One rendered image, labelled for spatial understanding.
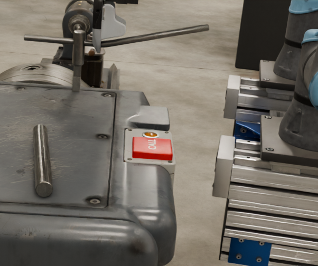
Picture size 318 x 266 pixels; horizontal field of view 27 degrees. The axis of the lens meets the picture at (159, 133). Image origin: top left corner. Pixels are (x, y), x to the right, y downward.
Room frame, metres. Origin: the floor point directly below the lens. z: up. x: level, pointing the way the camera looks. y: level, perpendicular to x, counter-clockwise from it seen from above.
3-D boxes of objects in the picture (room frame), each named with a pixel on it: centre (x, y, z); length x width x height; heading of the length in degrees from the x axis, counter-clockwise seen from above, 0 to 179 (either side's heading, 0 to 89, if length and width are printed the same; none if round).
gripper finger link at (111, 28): (1.17, 0.11, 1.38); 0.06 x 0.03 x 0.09; 94
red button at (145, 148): (0.93, 0.01, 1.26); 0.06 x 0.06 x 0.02; 4
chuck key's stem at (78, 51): (1.18, 0.16, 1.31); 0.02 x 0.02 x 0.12
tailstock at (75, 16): (2.56, 0.35, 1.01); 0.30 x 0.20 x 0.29; 4
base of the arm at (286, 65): (1.79, -0.38, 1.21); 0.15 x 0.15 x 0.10
